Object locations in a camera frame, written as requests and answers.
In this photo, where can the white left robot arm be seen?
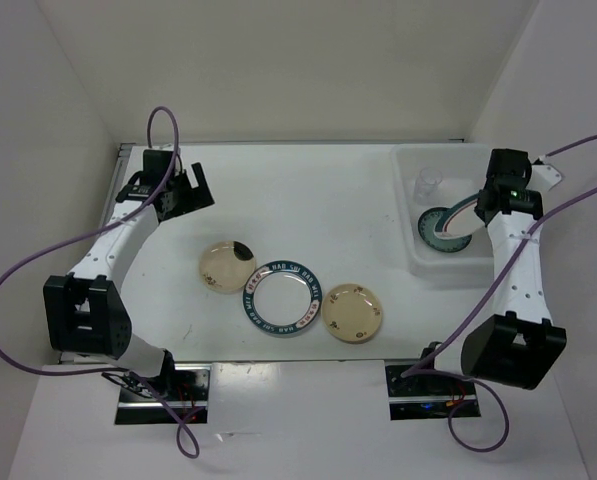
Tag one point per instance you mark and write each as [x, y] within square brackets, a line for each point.
[140, 357]

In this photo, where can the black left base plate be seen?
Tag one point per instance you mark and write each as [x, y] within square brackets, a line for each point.
[188, 399]

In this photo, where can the white plate green red rim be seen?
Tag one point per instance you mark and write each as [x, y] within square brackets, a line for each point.
[460, 219]

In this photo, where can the beige plate with black patch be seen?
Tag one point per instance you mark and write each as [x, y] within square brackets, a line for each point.
[225, 267]

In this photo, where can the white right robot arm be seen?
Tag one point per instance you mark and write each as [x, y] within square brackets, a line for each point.
[518, 344]

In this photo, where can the aluminium table edge rail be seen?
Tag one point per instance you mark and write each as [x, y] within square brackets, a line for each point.
[85, 314]

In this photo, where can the clear plastic cup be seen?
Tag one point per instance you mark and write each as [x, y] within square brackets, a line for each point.
[426, 185]

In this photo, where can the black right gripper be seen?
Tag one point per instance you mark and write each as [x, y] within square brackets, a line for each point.
[478, 211]

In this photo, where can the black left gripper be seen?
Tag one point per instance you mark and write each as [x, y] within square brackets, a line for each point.
[198, 197]

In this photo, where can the translucent plastic bin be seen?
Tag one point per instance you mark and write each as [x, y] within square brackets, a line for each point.
[463, 166]

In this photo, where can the blue floral small plate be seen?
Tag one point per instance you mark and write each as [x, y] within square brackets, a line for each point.
[426, 230]

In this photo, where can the beige plate with calligraphy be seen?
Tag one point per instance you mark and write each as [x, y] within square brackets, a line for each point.
[352, 313]

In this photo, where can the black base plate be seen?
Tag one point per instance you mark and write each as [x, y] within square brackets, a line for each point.
[188, 399]
[427, 397]

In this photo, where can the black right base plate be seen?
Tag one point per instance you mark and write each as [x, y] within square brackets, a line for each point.
[427, 397]

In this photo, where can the white plate teal lettered rim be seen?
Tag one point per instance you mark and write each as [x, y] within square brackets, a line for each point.
[282, 298]

